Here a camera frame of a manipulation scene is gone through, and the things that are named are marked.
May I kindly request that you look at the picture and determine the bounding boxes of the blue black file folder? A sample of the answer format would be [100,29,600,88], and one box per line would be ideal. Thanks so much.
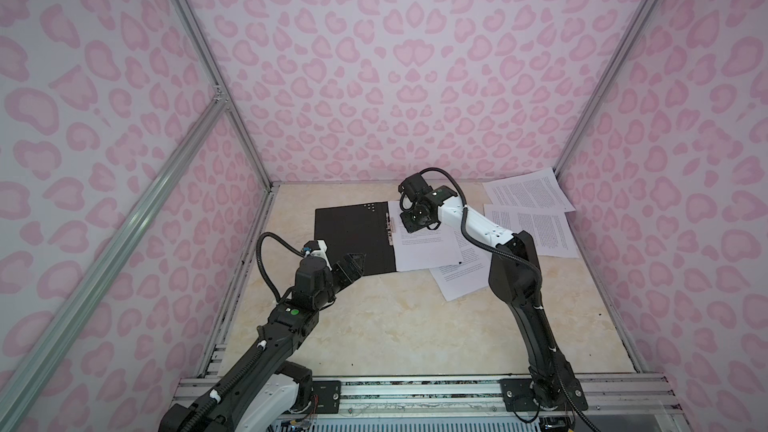
[314,202,397,276]

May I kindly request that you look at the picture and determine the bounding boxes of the printed paper sheet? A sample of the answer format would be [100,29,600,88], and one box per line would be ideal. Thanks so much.
[388,201,462,272]
[430,231,491,301]

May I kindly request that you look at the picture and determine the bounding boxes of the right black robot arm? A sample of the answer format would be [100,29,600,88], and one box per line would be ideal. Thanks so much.
[398,167,588,413]

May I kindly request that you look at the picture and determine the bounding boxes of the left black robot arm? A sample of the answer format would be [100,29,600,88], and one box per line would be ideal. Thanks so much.
[159,252,365,431]

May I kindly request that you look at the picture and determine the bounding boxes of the metal folder clip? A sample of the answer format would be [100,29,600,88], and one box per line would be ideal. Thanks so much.
[385,214,394,247]

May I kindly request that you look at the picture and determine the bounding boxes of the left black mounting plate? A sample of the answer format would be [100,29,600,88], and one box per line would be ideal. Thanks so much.
[296,380,342,415]

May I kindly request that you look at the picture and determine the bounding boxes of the black mounting plate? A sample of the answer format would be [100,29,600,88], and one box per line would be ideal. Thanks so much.
[499,377,589,414]
[296,380,342,415]

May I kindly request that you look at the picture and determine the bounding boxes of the printed paper sheet far corner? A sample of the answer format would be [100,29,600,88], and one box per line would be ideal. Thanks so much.
[483,168,575,213]

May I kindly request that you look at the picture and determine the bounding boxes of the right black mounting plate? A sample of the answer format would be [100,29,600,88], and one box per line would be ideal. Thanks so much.
[499,377,589,414]

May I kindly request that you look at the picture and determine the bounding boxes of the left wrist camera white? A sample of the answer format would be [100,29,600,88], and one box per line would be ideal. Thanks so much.
[301,240,331,269]

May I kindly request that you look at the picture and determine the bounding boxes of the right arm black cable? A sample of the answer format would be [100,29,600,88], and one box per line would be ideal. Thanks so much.
[419,166,601,432]

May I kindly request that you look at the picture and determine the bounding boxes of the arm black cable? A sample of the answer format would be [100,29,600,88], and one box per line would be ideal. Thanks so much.
[255,232,306,304]
[419,166,601,432]

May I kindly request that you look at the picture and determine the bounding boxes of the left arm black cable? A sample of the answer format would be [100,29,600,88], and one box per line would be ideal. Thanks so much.
[255,232,306,304]

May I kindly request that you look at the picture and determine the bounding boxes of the printed paper sheet right wall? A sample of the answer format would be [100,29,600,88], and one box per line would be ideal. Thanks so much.
[484,204,579,258]

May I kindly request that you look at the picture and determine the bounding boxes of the aluminium frame post back left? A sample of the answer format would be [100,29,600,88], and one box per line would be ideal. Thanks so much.
[169,0,273,191]

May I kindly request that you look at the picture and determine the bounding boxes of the aluminium frame post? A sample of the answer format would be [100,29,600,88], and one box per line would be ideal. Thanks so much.
[169,0,273,191]
[553,0,663,182]

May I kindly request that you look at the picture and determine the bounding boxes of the aluminium frame post back right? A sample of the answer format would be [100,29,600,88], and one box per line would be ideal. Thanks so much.
[553,0,663,182]

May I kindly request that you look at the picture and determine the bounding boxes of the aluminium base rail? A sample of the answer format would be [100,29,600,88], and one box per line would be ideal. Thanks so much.
[171,371,691,431]

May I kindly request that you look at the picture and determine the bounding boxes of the aluminium frame strut diagonal left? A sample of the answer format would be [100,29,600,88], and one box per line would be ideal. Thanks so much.
[1,98,227,431]

